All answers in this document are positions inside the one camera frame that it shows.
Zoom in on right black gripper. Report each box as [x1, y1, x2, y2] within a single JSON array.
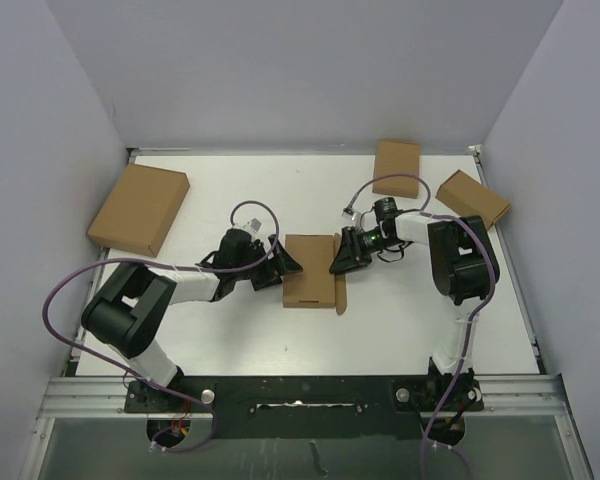
[[331, 226, 398, 275]]

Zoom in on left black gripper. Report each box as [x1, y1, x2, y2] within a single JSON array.
[[233, 234, 301, 290]]

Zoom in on brown cardboard box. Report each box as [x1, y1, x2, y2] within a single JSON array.
[[282, 234, 347, 316]]

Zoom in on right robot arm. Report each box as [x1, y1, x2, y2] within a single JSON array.
[[330, 197, 500, 409]]

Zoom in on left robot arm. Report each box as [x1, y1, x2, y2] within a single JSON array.
[[81, 227, 303, 411]]

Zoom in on upright folded cardboard box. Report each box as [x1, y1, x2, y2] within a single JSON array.
[[372, 139, 421, 199]]

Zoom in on small folded cardboard box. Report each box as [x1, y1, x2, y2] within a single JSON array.
[[436, 170, 511, 230]]

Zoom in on large folded cardboard box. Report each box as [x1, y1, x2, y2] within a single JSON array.
[[87, 163, 190, 258]]

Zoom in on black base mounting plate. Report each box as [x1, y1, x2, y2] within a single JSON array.
[[124, 373, 484, 446]]

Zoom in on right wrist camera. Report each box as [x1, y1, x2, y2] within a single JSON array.
[[342, 206, 368, 229]]

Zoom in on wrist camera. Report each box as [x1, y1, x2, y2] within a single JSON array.
[[342, 206, 368, 229], [239, 218, 262, 237]]

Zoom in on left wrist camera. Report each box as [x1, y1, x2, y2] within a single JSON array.
[[239, 218, 262, 237]]

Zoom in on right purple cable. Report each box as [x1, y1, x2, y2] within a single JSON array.
[[347, 172, 501, 480]]

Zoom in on aluminium table frame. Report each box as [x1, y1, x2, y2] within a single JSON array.
[[14, 144, 594, 480]]

